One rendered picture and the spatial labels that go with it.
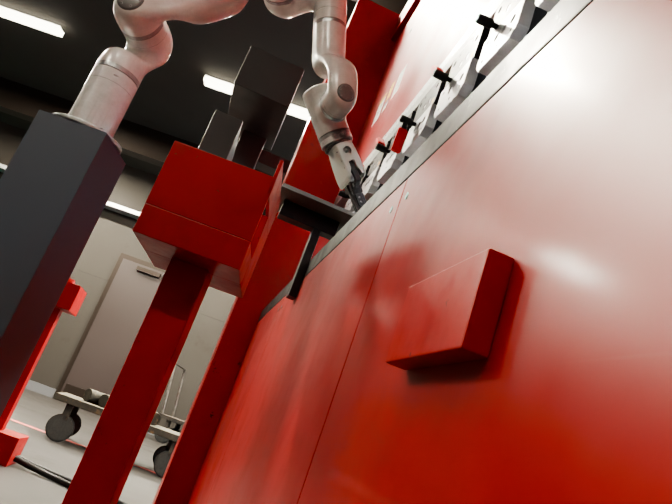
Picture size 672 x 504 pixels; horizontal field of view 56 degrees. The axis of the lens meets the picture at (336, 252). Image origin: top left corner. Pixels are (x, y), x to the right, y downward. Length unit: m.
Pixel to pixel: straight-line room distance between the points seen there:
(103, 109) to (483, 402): 1.47
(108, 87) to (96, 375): 7.79
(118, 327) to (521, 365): 9.10
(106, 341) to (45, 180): 7.82
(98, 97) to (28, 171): 0.26
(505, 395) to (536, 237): 0.10
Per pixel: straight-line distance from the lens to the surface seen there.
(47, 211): 1.63
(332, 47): 1.73
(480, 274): 0.42
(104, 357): 9.39
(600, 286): 0.34
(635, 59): 0.42
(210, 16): 1.88
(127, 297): 9.47
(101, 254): 9.80
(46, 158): 1.68
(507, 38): 1.14
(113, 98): 1.77
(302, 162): 2.53
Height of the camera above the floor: 0.46
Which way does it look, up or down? 17 degrees up
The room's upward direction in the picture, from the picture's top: 20 degrees clockwise
